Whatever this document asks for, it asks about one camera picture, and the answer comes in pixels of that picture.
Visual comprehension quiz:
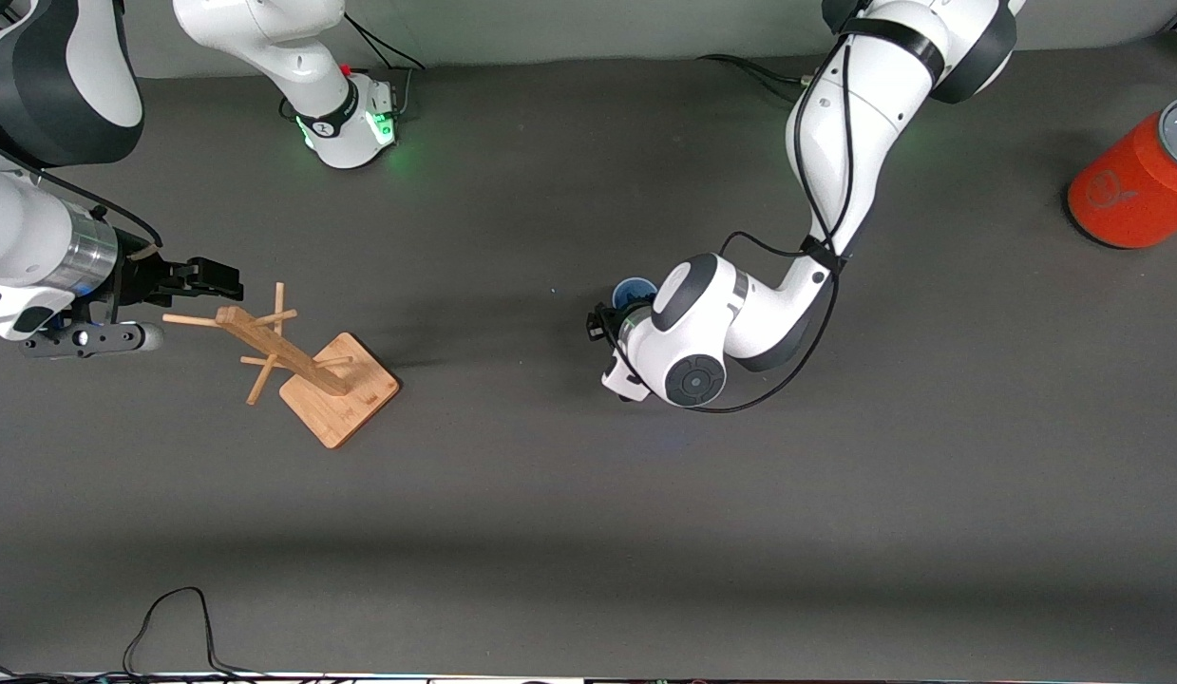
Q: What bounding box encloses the light blue cup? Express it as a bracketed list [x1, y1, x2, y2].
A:
[612, 276, 660, 314]

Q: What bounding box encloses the orange cylindrical container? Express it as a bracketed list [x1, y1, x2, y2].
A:
[1067, 94, 1177, 251]

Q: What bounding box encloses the black base cable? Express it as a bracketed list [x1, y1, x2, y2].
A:
[341, 9, 428, 120]
[697, 52, 822, 101]

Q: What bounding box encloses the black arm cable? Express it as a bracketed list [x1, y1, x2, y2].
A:
[0, 131, 164, 252]
[609, 19, 856, 414]

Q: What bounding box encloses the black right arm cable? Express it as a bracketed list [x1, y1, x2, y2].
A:
[0, 131, 164, 252]

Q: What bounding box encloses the black right base cable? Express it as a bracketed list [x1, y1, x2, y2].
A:
[341, 9, 428, 120]

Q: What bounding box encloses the wooden mug tree rack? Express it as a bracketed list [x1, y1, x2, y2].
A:
[162, 281, 401, 450]

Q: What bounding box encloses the black left base cable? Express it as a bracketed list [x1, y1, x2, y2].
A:
[697, 52, 822, 101]

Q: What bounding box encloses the thin black looped cable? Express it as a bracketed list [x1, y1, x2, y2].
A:
[123, 586, 266, 681]

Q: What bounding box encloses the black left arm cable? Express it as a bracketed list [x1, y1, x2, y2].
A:
[609, 19, 856, 414]

